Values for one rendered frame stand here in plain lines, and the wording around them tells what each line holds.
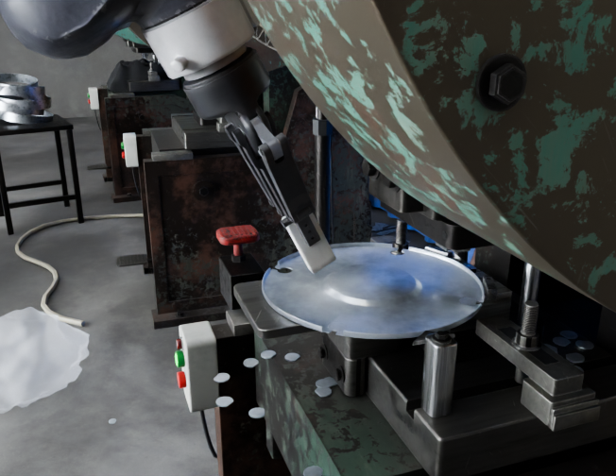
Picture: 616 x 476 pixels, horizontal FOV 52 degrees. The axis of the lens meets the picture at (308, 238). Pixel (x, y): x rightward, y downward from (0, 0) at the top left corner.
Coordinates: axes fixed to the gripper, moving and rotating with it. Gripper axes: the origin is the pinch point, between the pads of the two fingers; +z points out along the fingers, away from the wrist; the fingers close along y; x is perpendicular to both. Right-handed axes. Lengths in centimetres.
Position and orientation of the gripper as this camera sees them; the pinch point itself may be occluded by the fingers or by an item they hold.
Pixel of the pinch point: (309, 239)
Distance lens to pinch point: 66.6
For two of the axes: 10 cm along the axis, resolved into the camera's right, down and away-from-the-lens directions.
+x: 8.3, -5.3, 1.6
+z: 4.2, 7.8, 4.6
